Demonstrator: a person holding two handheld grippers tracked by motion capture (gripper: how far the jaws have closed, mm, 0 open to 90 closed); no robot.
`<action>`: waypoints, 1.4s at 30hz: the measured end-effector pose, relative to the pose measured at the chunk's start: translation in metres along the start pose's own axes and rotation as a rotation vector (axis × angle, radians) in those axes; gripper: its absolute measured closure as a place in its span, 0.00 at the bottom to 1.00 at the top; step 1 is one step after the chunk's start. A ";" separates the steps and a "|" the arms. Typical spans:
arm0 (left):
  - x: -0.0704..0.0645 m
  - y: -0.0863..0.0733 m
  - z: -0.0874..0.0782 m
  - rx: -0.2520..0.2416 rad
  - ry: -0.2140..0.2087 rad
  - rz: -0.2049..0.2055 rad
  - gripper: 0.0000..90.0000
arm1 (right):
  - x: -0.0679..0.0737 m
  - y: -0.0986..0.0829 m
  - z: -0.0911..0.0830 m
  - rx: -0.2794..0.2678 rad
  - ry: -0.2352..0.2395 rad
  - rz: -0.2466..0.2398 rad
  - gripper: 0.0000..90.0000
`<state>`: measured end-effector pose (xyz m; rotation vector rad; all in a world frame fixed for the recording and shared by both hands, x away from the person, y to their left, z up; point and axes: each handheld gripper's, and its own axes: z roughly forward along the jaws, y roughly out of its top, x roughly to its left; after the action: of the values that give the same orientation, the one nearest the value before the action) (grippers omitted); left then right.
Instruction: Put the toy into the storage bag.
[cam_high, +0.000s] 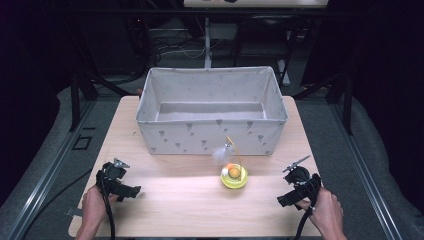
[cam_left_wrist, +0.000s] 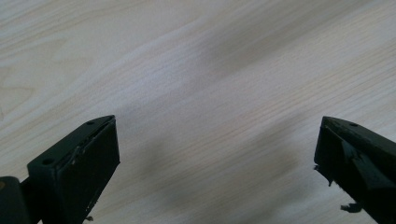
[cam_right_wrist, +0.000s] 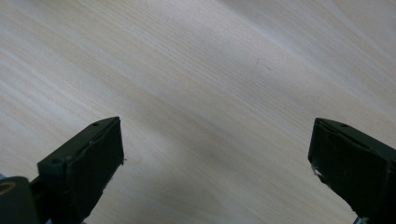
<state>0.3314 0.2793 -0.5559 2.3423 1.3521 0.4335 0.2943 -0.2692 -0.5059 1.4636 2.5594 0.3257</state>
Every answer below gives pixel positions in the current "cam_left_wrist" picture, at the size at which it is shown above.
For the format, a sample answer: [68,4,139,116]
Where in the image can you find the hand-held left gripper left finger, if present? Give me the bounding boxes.
[26,114,121,224]

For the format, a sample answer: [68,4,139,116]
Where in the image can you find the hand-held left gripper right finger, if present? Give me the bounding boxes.
[313,116,396,224]

